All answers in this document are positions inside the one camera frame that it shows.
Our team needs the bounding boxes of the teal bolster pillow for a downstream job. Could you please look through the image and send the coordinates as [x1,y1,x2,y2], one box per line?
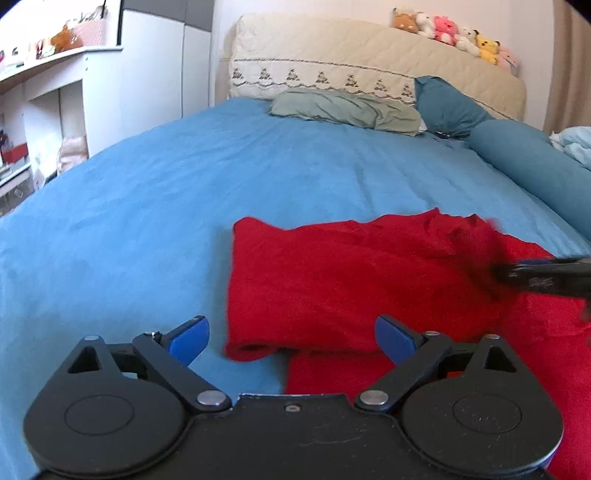
[468,119,591,232]

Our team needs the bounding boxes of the beige quilted headboard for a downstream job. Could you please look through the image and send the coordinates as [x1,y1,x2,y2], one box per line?
[228,13,527,123]

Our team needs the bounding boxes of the green pillow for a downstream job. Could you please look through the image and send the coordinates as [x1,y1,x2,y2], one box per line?
[270,88,426,136]

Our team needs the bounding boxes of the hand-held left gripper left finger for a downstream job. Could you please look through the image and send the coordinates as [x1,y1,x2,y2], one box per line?
[67,316,232,414]

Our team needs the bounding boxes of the white shelf unit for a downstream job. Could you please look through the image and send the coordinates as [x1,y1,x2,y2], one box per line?
[0,45,126,217]

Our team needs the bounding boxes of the row of plush toys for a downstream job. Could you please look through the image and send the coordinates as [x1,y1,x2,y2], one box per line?
[392,7,522,72]

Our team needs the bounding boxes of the beige curtain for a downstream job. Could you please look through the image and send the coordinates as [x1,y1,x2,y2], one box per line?
[542,4,591,135]

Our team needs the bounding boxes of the red sweater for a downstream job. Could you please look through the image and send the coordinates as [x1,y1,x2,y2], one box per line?
[224,208,591,480]

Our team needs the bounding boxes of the pink basket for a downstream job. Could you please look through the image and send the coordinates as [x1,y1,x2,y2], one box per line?
[73,17,108,47]

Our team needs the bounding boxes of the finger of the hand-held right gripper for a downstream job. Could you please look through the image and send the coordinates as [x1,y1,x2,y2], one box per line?
[491,255,591,297]

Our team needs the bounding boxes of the brown plush bear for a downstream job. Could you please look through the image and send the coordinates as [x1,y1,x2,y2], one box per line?
[49,25,84,53]

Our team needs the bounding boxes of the red box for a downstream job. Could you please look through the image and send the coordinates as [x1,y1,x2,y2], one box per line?
[0,143,30,165]

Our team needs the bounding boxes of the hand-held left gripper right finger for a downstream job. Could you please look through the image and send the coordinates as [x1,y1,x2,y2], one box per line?
[353,314,518,414]

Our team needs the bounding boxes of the white wardrobe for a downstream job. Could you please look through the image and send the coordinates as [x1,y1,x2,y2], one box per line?
[117,0,216,157]

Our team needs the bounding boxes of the light blue blanket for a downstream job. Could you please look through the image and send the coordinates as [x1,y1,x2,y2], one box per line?
[549,126,591,172]

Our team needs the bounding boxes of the pale pink bag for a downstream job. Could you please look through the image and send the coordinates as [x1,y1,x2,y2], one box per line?
[57,136,89,175]

